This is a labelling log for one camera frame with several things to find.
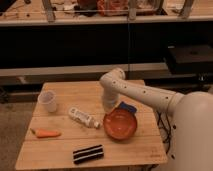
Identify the orange toy carrot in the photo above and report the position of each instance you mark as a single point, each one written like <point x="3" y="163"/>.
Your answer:
<point x="41" y="133"/>

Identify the clear plastic cup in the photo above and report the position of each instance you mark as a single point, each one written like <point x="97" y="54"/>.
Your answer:
<point x="48" y="100"/>

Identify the blue sponge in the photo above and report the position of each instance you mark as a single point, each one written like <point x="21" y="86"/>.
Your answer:
<point x="127" y="107"/>

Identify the orange object on shelf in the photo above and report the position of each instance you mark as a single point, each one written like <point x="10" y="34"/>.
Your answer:
<point x="104" y="7"/>

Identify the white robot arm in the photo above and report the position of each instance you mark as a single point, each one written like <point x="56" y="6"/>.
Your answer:
<point x="191" y="146"/>

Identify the black box on shelf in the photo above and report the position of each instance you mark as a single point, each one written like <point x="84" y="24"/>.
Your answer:
<point x="194" y="59"/>

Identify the white plastic bottle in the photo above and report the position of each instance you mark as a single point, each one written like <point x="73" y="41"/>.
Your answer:
<point x="83" y="118"/>

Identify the black white striped block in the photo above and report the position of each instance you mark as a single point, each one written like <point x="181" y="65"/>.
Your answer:
<point x="88" y="154"/>

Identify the orange ceramic bowl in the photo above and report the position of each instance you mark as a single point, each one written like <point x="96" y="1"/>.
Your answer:
<point x="120" y="124"/>

